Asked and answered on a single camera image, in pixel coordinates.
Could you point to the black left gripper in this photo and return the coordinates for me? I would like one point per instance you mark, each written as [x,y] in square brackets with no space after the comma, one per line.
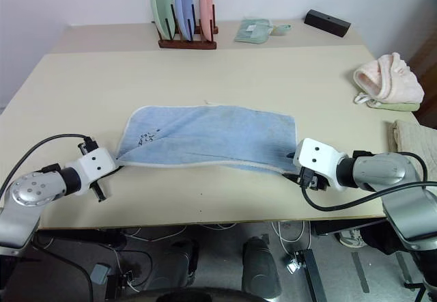
[99,191]

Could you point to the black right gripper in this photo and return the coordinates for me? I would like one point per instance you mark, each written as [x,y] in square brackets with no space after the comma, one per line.
[312,178]

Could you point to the light blue towel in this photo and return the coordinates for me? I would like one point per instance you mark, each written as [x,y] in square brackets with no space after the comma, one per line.
[211,134]

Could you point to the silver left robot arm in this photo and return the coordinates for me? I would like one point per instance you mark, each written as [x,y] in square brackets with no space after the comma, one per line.
[30,192]

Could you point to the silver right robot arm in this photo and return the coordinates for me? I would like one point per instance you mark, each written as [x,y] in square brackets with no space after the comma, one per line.
[385,170]

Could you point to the pink fluffy towel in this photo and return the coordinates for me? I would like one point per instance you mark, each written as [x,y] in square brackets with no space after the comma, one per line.
[392,80]

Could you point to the black table crossbar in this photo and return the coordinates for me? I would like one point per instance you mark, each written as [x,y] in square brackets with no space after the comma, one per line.
[345,227]

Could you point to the white sneaker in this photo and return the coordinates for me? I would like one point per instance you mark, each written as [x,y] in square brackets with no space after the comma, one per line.
[352,238]

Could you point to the dark rounded foot shape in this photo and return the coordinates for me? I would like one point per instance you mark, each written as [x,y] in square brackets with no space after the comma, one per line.
[259,268]

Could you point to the grey power adapter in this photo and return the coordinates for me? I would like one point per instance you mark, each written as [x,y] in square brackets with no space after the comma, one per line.
[100,274]

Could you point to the black metal table leg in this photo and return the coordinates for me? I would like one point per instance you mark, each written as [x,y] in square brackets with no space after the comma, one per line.
[312,274]

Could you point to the light green cloth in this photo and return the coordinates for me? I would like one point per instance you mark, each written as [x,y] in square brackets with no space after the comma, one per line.
[396,106]

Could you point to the beige quilted cloth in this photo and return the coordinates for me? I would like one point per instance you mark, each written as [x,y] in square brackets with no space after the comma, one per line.
[414,136]

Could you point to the small pale green object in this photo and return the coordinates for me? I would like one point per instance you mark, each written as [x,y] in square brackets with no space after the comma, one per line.
[282,29]

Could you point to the folded green cloth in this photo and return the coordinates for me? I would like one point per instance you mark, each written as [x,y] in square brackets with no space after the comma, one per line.
[253,30]

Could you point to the dark wooden plate rack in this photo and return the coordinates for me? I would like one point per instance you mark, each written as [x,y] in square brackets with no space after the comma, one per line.
[187,44]

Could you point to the black rectangular box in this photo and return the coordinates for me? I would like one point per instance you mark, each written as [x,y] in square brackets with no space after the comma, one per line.
[327,22]

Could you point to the green plate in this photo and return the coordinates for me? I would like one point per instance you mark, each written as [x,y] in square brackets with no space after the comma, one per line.
[160,4]

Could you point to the blue plate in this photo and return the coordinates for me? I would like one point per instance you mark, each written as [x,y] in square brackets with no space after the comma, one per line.
[183,4]

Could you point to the pink plate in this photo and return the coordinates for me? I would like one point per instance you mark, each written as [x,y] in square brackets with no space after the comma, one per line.
[206,4]

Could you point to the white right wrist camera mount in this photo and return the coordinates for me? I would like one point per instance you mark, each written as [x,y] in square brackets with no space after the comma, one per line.
[315,160]

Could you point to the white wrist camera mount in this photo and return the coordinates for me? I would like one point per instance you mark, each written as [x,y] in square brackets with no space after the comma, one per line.
[94,163]
[315,160]

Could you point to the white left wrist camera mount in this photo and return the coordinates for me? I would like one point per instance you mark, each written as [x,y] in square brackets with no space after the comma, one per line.
[94,163]

